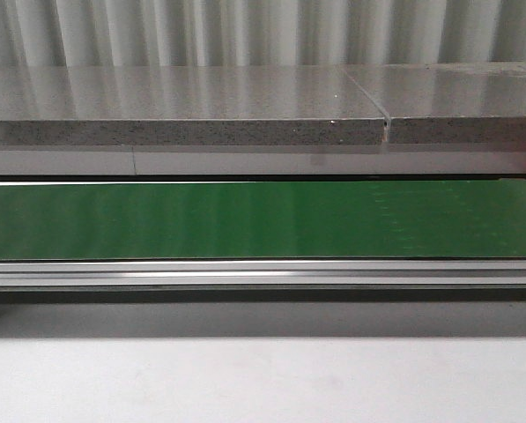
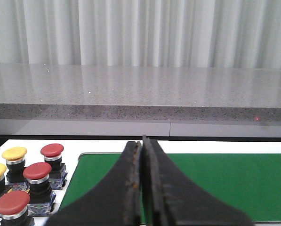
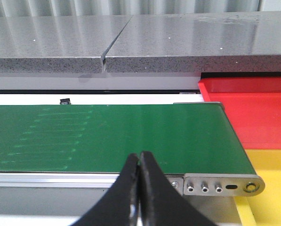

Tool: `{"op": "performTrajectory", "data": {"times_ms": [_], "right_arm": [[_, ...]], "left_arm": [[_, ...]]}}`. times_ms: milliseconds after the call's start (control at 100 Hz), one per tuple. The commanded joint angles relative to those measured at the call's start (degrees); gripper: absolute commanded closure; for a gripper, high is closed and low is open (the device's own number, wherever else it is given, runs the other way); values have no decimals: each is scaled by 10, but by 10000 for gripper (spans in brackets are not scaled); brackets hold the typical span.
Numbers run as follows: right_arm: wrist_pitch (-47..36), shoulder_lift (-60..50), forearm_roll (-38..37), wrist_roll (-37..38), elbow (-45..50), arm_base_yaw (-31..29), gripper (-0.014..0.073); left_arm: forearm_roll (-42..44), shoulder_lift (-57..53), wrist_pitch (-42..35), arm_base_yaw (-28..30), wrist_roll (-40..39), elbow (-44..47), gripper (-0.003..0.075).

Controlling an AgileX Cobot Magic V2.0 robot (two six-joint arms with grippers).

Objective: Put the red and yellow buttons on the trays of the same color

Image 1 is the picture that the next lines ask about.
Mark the aluminium conveyor frame rail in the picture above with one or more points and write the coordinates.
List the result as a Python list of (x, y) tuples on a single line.
[(280, 280)]

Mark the grey granite countertop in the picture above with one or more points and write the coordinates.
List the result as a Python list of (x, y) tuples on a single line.
[(432, 120)]

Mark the grey pleated curtain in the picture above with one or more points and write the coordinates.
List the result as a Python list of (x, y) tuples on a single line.
[(237, 33)]

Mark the green conveyor belt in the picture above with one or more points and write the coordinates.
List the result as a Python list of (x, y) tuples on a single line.
[(112, 221)]

